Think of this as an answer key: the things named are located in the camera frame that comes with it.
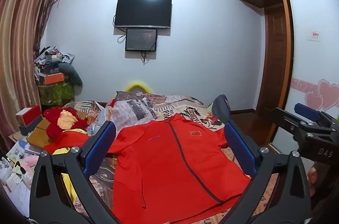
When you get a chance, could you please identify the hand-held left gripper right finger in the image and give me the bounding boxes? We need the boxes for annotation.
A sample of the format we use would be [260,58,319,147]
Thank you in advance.
[220,122,313,224]

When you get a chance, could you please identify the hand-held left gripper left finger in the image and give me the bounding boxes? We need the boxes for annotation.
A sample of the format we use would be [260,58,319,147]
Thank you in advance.
[29,120,119,224]

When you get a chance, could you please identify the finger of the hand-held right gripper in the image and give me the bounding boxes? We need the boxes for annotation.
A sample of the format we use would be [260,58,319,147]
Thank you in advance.
[270,107,335,136]
[294,103,339,125]

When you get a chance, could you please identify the red zip jacket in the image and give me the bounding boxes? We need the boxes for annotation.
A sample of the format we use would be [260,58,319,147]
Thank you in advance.
[44,112,252,223]

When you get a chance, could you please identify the person's right hand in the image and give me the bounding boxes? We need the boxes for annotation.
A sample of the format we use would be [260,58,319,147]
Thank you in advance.
[307,168,319,196]

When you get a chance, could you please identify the light blue striped cloth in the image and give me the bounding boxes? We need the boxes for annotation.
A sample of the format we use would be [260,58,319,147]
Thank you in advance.
[86,104,117,135]

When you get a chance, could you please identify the red plush toy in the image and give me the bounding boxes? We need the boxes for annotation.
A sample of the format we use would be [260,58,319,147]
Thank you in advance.
[44,107,89,141]

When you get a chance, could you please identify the yellow round object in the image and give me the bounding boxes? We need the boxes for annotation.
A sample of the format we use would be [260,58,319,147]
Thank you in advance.
[126,81,152,94]

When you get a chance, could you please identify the yellow garment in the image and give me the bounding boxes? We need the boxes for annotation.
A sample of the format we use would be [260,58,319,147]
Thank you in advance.
[53,128,90,211]

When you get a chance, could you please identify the printed newspaper-pattern bedding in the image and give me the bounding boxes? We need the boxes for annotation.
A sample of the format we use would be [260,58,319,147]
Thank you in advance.
[61,90,282,224]

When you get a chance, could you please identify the brown cardboard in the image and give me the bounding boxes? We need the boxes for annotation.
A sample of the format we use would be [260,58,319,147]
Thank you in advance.
[26,118,58,148]

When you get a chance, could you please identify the grey-green cushion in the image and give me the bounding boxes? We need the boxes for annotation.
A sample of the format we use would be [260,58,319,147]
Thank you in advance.
[58,62,83,95]

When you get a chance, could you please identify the dark grey box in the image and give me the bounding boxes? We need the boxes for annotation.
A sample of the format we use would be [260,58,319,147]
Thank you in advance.
[19,114,44,136]

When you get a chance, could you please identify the orange box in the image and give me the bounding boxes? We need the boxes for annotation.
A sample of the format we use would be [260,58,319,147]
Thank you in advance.
[43,72,65,85]

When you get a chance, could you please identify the red box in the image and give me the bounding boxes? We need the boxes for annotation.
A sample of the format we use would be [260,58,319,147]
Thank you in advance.
[15,105,42,126]

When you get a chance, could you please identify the pink cloth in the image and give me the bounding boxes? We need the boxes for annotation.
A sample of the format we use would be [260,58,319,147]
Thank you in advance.
[20,155,39,174]

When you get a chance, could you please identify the scattered printed papers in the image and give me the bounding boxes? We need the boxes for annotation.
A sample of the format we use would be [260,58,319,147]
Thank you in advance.
[7,139,43,161]

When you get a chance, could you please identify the pile of clutter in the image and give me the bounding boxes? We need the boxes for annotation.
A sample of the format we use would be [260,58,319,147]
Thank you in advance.
[33,45,76,74]

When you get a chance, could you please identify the white paper bags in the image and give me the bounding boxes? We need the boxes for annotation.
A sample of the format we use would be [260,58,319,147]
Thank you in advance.
[0,158,35,217]

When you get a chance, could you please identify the brown striped curtain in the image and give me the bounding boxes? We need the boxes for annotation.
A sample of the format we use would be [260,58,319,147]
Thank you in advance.
[0,0,63,150]

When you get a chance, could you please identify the small black wall monitor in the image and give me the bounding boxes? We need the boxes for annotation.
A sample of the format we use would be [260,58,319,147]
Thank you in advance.
[125,28,158,52]

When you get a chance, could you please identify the large black wall television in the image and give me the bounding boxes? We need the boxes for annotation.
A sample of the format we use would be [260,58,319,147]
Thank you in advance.
[114,0,172,29]

